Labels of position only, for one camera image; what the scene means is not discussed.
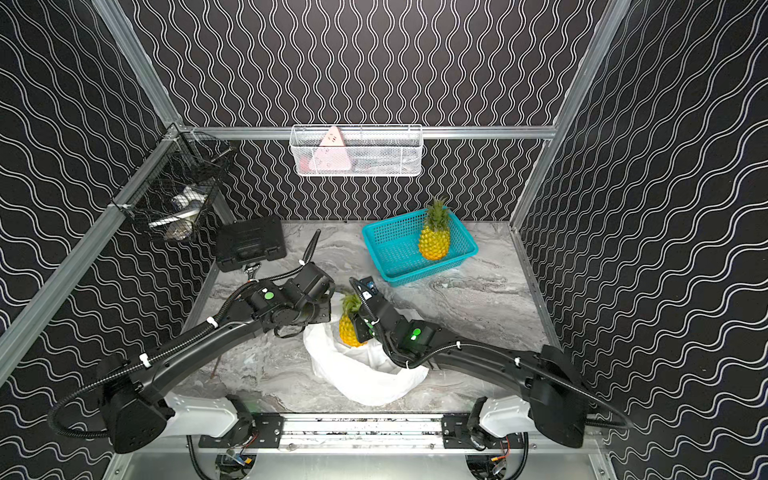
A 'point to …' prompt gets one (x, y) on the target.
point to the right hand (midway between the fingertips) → (357, 310)
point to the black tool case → (245, 241)
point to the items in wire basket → (184, 209)
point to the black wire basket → (164, 198)
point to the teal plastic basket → (394, 247)
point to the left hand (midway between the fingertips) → (326, 305)
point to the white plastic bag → (363, 374)
